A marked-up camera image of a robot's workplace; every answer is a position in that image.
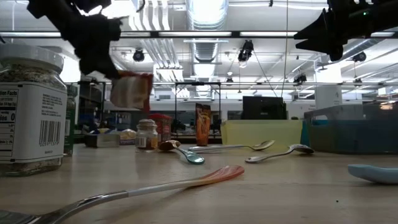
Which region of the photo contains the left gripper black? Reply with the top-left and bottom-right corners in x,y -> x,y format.
58,14 -> 122,80

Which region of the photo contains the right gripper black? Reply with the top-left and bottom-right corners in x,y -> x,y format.
294,0 -> 354,62

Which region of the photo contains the orange red snack bag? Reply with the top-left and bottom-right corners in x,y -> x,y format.
109,70 -> 154,113

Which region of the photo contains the blue yellow snack bag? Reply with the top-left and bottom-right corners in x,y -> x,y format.
90,127 -> 113,135

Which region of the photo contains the small glass spice jar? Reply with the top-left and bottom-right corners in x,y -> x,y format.
135,118 -> 159,152

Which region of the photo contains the red lid spice tin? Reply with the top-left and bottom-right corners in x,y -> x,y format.
148,113 -> 173,144

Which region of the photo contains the glass herb jar white lid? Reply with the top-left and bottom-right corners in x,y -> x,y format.
0,43 -> 68,177

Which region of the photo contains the orange brown seasoning packet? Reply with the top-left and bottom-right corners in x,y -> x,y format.
195,103 -> 212,147

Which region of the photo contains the dark shelving unit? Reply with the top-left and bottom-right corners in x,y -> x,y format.
77,81 -> 108,125

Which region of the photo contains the overhead light bar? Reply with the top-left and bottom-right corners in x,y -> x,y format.
0,30 -> 398,39

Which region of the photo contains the black monitor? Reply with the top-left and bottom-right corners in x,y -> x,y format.
242,95 -> 287,121

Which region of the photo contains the teal blue plastic bin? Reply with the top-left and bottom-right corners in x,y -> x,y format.
300,119 -> 311,147

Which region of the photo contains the grey plastic bin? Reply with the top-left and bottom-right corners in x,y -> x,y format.
303,102 -> 398,155

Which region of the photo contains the yellow plastic bin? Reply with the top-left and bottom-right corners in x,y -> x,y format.
220,119 -> 303,149

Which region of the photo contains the plain silver metal spoon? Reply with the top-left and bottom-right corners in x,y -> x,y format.
244,144 -> 315,164

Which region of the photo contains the black overhead camera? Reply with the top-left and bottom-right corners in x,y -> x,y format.
238,39 -> 254,63

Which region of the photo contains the gold spoon green handle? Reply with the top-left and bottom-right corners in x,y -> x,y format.
158,139 -> 205,165

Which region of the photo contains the silver ventilation duct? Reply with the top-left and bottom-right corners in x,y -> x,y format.
185,0 -> 230,65

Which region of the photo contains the spoon blue white checked handle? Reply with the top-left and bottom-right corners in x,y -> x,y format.
188,139 -> 276,154

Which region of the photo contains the spoon light blue handle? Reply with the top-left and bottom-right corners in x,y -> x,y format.
348,164 -> 398,184

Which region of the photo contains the spoon orange handle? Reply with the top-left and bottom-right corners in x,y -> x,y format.
0,165 -> 246,224

